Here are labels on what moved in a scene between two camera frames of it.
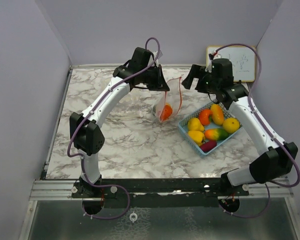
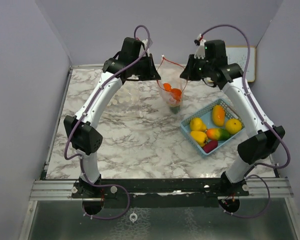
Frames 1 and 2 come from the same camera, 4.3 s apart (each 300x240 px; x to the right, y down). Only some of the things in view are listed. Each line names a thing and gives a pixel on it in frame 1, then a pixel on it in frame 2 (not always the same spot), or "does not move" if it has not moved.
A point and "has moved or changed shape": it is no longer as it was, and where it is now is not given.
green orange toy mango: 216,134 does not move
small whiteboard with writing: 243,58 does not move
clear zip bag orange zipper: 169,105 has moved or changed shape
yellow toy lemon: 231,125 does not move
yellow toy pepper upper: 194,124 does not move
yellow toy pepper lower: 198,137 does not move
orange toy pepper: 204,114 has moved or changed shape
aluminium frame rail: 54,190 does not move
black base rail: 160,193 does not move
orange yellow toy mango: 218,115 does not move
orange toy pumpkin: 167,112 -> 177,93
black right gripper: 199,72 -> 189,69
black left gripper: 159,84 -> 151,73
